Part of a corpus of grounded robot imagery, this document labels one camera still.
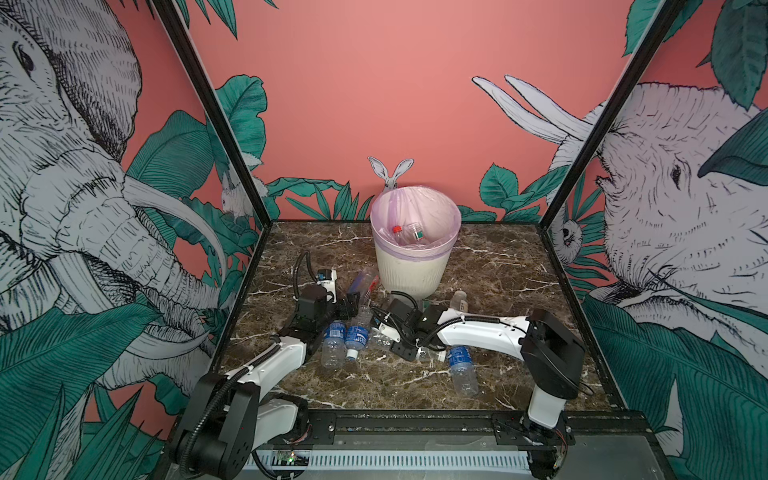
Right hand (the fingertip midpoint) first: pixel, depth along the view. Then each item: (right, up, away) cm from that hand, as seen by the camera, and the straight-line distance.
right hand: (396, 341), depth 85 cm
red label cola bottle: (+1, +31, +16) cm, 35 cm away
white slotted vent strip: (-2, -24, -15) cm, 28 cm away
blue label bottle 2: (+20, -9, -1) cm, 22 cm away
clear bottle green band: (-12, +14, +18) cm, 26 cm away
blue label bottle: (-18, -2, +3) cm, 19 cm away
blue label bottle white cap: (-12, +1, -1) cm, 12 cm away
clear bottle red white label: (+8, -2, -3) cm, 9 cm away
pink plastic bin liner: (+2, +41, +9) cm, 42 cm away
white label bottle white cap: (+20, +10, +8) cm, 24 cm away
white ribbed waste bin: (+8, +18, +3) cm, 19 cm away
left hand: (-14, +15, +2) cm, 20 cm away
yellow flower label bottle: (+6, +32, +14) cm, 36 cm away
